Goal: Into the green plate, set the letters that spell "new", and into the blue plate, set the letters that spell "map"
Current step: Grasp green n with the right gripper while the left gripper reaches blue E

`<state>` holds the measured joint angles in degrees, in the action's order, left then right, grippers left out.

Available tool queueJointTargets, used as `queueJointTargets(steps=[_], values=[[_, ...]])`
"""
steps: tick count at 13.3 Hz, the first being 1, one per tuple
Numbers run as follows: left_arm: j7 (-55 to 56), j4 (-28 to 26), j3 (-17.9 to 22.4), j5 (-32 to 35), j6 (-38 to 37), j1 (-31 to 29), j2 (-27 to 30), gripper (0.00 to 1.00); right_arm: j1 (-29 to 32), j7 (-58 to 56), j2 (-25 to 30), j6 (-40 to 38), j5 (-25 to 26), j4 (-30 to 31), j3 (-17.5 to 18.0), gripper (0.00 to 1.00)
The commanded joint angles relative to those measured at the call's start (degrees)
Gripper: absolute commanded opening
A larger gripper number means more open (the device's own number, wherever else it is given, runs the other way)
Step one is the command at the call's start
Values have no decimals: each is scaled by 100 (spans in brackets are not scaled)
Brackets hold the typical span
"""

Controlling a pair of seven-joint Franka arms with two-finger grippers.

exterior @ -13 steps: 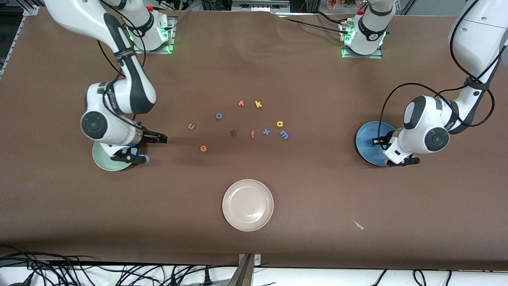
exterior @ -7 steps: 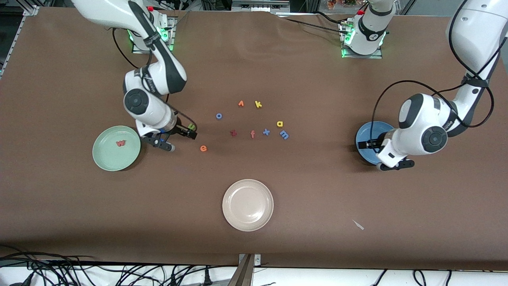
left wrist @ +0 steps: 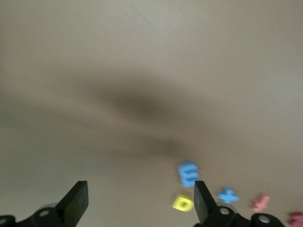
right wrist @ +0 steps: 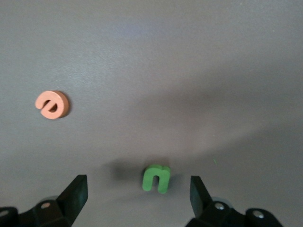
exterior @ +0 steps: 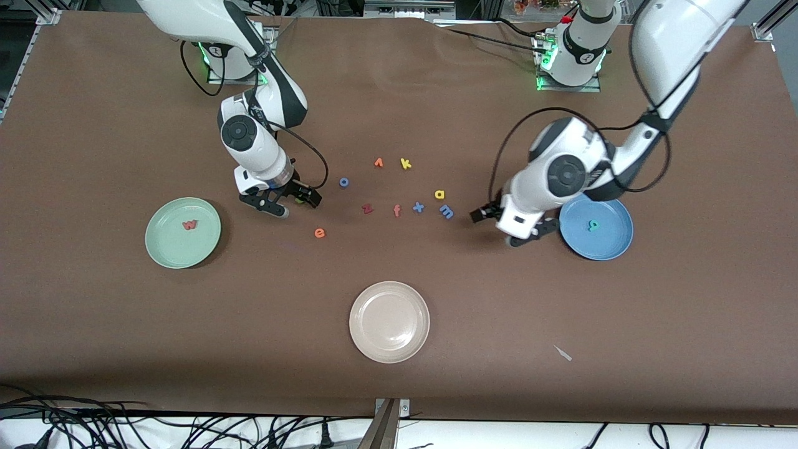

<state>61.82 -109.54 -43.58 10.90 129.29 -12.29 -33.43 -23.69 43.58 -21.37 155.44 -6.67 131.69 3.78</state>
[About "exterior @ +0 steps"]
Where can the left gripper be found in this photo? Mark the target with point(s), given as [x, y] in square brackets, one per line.
[490, 212]

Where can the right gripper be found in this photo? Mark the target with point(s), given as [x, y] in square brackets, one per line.
[295, 190]

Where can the blue foam letter m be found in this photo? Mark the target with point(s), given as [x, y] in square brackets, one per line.
[446, 212]

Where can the pink foam letter w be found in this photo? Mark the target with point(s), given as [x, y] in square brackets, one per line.
[189, 225]

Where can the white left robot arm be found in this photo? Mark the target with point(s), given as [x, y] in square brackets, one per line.
[566, 176]

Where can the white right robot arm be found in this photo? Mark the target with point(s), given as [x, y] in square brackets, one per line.
[240, 132]

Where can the blue foam letter x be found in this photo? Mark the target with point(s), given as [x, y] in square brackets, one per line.
[418, 207]

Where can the blue plate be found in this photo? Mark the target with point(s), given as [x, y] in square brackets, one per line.
[601, 240]

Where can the green plate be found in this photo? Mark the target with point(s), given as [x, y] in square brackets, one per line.
[182, 243]

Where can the brown table cover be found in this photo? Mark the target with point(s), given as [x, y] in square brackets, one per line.
[399, 93]

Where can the beige plate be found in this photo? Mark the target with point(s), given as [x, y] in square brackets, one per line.
[389, 322]

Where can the white paper scrap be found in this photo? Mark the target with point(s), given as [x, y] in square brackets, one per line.
[564, 354]

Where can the grey metal box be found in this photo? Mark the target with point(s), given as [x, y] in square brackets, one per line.
[405, 9]

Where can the colourful background object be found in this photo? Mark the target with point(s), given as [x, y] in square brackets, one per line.
[530, 6]

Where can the black power plug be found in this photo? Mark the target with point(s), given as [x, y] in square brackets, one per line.
[324, 434]
[272, 438]

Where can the aluminium corner profile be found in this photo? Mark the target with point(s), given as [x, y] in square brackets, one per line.
[767, 28]
[50, 15]

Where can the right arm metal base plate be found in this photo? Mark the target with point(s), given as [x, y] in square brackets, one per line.
[215, 80]

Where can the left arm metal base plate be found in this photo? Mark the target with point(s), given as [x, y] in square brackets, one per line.
[592, 87]

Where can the black background frame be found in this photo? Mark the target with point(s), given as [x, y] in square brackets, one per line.
[340, 7]

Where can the aluminium profile bracket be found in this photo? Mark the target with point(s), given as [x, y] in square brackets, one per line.
[386, 424]

